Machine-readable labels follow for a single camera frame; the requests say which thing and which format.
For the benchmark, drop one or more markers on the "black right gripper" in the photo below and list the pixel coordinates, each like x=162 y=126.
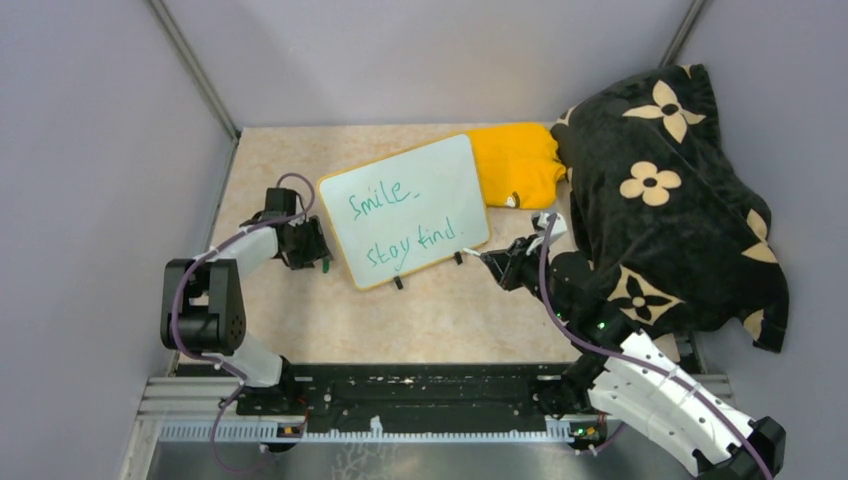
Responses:
x=506 y=265

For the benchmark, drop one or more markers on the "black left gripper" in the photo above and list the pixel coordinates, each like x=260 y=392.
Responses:
x=317 y=249

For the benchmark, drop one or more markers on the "yellow-framed whiteboard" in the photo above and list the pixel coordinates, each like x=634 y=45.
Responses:
x=408 y=211

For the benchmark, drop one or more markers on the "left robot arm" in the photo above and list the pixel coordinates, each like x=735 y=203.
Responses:
x=203 y=306

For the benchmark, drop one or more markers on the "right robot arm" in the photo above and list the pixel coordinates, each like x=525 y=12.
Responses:
x=622 y=372

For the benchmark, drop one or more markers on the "folded yellow cloth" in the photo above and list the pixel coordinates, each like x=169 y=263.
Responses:
x=517 y=165

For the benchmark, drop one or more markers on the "black floral blanket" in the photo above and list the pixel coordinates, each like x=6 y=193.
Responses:
x=677 y=241

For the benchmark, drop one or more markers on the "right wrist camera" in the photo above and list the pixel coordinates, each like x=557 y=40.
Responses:
x=548 y=228

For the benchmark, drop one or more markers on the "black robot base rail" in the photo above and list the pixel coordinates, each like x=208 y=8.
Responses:
x=415 y=403

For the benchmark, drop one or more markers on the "left metal corner post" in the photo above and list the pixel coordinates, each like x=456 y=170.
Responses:
x=193 y=66

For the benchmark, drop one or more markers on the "metal corner post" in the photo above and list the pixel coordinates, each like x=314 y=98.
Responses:
x=683 y=32
x=193 y=66

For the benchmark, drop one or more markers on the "right metal corner post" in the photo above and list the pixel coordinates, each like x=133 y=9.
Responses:
x=683 y=32

